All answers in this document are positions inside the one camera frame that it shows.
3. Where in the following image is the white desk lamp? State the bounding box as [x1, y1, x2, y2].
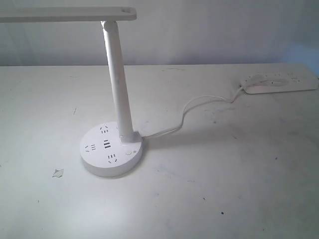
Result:
[0, 6, 143, 177]

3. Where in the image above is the white power strip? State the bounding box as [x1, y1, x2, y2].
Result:
[240, 72, 319, 95]

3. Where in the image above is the torn paper scrap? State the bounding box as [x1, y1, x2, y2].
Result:
[52, 169, 64, 178]

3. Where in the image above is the white power cable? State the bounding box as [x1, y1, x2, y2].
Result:
[143, 84, 246, 139]

